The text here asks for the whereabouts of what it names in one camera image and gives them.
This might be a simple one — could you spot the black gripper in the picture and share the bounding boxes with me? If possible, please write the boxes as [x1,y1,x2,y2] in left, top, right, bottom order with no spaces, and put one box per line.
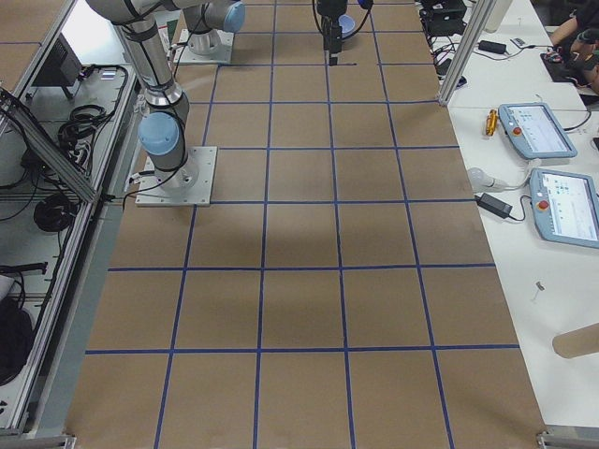
[316,0,347,66]

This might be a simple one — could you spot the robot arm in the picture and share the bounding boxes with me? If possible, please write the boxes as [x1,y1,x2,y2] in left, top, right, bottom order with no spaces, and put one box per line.
[88,0,245,191]

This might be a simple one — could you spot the blue bowl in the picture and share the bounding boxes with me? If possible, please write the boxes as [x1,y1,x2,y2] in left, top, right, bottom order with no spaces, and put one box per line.
[338,14,356,39]

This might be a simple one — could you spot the gold cylinder tool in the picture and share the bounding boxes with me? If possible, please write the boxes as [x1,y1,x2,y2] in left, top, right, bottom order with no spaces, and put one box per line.
[485,109,498,137]

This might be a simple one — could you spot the white light bulb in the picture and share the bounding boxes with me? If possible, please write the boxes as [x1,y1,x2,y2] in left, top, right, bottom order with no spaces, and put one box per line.
[467,167,526,193]

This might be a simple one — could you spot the far teach pendant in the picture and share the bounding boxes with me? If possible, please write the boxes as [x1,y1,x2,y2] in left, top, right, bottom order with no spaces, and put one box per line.
[498,103,577,160]

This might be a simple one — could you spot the teach pendant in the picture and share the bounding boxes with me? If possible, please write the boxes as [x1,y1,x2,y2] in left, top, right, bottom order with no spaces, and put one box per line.
[498,103,577,160]
[529,168,598,249]

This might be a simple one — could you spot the black power adapter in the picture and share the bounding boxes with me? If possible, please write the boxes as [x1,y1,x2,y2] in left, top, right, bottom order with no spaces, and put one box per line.
[475,193,512,219]

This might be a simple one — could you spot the brown paper mat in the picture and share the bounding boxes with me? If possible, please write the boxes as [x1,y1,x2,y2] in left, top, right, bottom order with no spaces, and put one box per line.
[66,1,543,448]

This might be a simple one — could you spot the near teach pendant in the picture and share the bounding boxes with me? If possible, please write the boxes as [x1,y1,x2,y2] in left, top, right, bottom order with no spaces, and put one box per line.
[529,168,598,249]

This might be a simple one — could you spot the cardboard tube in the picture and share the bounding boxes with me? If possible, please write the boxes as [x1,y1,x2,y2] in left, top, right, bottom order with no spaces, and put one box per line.
[552,323,599,359]

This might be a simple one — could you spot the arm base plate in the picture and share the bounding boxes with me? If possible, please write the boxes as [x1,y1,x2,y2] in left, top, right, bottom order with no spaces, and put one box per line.
[135,146,218,207]
[172,28,235,65]

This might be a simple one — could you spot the aluminium frame post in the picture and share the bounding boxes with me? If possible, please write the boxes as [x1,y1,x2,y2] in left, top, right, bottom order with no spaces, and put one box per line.
[438,0,496,107]

